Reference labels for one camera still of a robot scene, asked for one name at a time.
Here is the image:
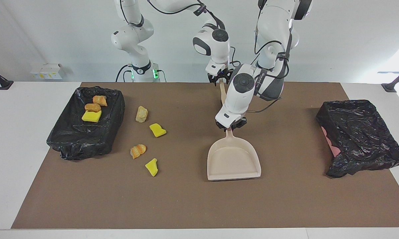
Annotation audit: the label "beige hand brush black bristles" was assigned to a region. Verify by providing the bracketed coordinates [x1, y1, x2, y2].
[219, 80, 228, 105]

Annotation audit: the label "beige plastic dustpan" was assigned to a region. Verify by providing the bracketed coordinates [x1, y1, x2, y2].
[207, 128, 262, 181]

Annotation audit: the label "ridged yellow sponge piece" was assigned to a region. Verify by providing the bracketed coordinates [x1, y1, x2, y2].
[149, 123, 167, 138]

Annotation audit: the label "pale toy dumpling piece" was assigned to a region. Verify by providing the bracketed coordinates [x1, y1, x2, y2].
[135, 106, 149, 123]

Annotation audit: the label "wedge yellow sponge piece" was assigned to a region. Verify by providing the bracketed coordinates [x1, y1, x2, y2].
[145, 158, 159, 177]

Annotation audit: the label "striped orange toy croissant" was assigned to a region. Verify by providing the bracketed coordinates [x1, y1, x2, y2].
[130, 144, 147, 159]

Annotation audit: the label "tan toy pastry piece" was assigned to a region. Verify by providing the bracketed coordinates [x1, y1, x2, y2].
[92, 95, 108, 107]

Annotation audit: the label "notched yellow sponge piece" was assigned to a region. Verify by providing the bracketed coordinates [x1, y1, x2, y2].
[81, 110, 102, 123]

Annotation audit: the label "pink plastic bin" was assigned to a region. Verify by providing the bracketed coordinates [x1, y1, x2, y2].
[322, 127, 341, 158]

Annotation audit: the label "black trash bag over pink bin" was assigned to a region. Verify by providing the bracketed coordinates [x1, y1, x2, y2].
[316, 100, 399, 179]

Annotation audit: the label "black trash bag lined bin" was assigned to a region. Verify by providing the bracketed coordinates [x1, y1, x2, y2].
[47, 86, 126, 161]

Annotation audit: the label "brown table mat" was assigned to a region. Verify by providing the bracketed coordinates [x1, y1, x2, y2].
[11, 82, 399, 229]

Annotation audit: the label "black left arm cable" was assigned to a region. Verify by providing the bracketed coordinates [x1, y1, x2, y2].
[247, 20, 291, 113]

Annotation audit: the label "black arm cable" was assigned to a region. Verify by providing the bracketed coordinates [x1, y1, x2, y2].
[120, 0, 240, 72]
[247, 20, 291, 113]

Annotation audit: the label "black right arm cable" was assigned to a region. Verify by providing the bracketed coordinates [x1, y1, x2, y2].
[120, 0, 240, 72]

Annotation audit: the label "black base power cable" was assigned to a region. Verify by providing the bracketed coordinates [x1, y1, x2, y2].
[116, 64, 134, 82]

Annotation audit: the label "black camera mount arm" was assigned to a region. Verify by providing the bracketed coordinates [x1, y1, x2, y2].
[381, 65, 399, 93]
[0, 64, 14, 90]

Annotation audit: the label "large white wall box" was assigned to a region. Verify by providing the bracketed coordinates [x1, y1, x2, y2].
[40, 63, 64, 80]

